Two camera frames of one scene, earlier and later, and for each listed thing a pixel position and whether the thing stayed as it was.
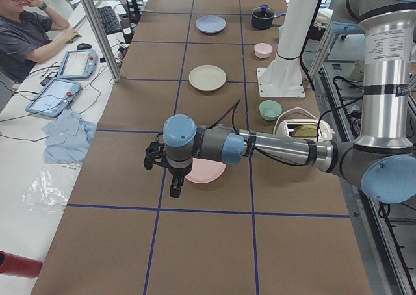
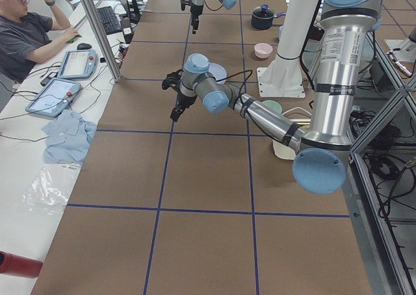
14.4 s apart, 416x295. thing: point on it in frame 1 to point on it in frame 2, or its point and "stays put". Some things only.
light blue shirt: [68, 138] stays put
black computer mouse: [82, 46] stays put
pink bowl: [262, 50] stays put
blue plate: [210, 24] to [217, 71]
